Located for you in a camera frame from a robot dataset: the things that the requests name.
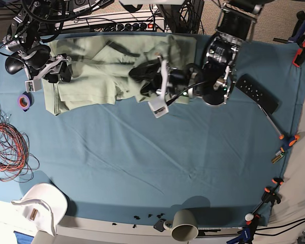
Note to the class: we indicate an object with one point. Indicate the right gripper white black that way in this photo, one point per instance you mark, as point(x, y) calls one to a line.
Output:
point(46, 66)

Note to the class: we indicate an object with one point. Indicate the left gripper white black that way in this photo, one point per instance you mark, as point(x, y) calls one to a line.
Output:
point(175, 83)

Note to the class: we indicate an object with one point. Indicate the light green T-shirt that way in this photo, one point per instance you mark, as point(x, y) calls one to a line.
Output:
point(100, 67)

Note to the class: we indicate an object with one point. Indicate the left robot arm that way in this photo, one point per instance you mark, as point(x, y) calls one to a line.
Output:
point(213, 79)

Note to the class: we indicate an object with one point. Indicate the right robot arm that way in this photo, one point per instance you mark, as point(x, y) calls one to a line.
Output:
point(36, 25)

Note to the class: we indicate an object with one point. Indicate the purple tape roll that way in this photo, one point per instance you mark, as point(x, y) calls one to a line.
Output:
point(25, 101)

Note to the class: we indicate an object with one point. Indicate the black computer mouse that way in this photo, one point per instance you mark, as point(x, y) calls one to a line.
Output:
point(13, 65)

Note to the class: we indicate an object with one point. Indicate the black power strip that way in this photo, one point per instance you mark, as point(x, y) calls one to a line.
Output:
point(127, 27)

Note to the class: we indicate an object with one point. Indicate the blue table cloth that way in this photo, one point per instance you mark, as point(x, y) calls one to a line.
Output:
point(119, 163)

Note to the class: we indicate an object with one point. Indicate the black remote control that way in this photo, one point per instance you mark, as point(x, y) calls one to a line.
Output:
point(258, 93)

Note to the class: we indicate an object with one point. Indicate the white baseball cap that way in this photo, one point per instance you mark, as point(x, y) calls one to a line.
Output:
point(43, 205)

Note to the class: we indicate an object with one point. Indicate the white pen orange tip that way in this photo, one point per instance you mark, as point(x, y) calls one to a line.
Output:
point(278, 131)

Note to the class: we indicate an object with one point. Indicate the orange blue screwdriver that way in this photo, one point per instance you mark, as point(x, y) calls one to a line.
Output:
point(287, 142)

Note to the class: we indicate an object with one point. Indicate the grey-green ceramic mug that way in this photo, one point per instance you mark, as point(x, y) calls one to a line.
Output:
point(183, 227)

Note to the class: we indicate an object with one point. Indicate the black orange clamp upper right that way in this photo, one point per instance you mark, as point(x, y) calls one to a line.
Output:
point(299, 56)

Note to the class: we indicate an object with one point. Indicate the black orange clamp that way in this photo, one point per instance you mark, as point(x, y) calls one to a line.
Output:
point(270, 195)
point(299, 56)

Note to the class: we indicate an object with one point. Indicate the blue black clamp top right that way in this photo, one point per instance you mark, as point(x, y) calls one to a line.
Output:
point(298, 35)

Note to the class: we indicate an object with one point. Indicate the blue black clamp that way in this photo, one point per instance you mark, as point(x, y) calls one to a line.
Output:
point(298, 35)
point(246, 234)

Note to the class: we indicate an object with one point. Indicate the black orange clamp lower right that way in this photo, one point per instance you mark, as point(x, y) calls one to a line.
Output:
point(270, 195)

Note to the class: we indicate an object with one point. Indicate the white ball knob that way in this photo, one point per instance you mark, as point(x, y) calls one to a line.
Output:
point(249, 217)

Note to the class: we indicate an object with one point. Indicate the blue black clamp bottom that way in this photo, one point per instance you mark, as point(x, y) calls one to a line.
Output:
point(246, 234)

